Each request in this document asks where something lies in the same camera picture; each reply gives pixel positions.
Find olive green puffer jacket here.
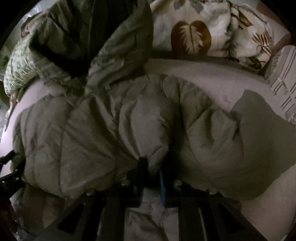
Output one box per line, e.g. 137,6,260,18
13,1,295,240

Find striped floral cushion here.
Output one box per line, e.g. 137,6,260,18
264,45,296,124

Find green white checked pillow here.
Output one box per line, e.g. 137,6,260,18
4,35,38,97

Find pink bed mattress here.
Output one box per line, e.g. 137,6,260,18
4,59,295,240

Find leaf print blanket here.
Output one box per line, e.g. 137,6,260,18
150,1,273,71

